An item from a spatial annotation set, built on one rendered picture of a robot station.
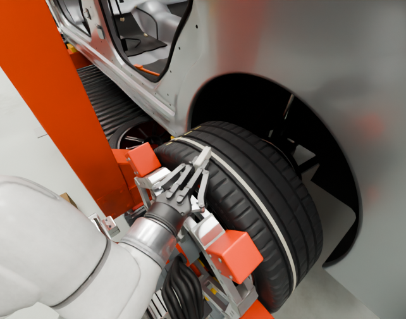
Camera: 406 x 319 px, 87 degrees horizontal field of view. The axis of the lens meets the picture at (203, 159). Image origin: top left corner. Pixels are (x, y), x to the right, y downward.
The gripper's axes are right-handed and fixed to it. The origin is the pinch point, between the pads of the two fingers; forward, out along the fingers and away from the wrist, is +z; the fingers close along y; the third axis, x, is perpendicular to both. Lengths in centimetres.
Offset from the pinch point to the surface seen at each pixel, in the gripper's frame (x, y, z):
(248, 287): -22.2, 18.7, -16.4
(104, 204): -47, -53, -3
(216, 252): -6.3, 10.9, -17.7
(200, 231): -8.3, 5.5, -13.9
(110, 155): -22, -47, 7
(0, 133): -100, -276, 41
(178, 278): -16.1, 3.5, -23.2
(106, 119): -83, -156, 90
